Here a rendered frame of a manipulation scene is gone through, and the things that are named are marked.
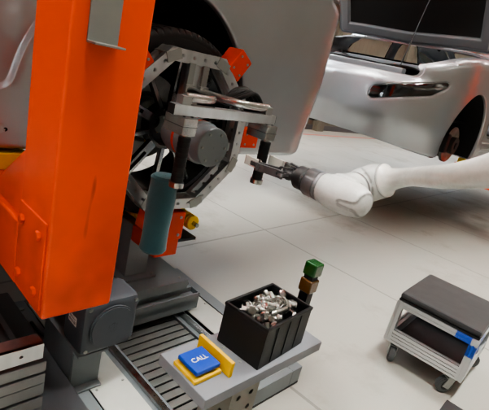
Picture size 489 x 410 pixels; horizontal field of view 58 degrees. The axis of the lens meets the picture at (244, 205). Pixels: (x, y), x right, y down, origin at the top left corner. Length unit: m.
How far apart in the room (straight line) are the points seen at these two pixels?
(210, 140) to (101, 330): 0.65
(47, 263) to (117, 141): 0.28
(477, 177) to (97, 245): 0.84
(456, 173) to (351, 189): 0.29
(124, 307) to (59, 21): 0.81
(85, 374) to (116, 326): 0.21
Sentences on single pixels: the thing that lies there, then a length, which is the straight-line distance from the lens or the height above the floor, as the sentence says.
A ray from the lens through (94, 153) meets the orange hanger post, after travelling 0.92.
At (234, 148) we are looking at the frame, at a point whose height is 0.81.
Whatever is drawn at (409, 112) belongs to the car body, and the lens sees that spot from 3.74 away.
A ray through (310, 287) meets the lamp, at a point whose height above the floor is 0.59.
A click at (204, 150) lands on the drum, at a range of 1.38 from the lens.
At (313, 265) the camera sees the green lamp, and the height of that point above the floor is 0.66.
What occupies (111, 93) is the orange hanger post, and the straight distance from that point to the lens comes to 0.91.
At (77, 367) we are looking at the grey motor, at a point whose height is 0.16.
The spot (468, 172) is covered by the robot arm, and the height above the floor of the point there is 1.01.
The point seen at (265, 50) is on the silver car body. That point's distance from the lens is 1.91.
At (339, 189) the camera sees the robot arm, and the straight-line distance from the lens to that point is 1.25.
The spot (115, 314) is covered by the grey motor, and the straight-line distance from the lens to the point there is 1.36.
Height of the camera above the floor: 1.13
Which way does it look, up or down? 18 degrees down
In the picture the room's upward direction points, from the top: 14 degrees clockwise
